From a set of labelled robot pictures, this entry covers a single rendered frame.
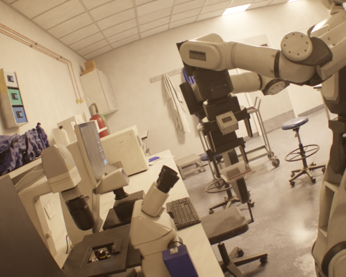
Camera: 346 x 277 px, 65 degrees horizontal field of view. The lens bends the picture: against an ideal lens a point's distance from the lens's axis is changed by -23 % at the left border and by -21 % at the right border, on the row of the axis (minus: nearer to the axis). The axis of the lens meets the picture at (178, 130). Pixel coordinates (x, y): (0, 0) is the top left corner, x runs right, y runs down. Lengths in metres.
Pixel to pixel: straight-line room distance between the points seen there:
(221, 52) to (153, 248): 0.52
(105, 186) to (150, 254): 0.79
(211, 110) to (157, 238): 0.35
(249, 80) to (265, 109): 5.93
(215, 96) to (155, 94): 5.90
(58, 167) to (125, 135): 2.33
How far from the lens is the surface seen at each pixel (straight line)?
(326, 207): 1.07
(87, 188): 1.51
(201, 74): 0.80
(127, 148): 3.19
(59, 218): 2.17
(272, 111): 7.09
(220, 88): 0.81
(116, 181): 1.59
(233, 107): 0.84
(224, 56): 0.75
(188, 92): 1.01
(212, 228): 2.06
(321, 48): 0.70
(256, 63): 0.73
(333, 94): 0.91
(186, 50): 0.79
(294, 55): 0.68
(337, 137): 0.96
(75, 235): 1.61
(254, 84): 1.11
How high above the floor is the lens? 1.29
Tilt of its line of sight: 5 degrees down
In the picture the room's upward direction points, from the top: 20 degrees counter-clockwise
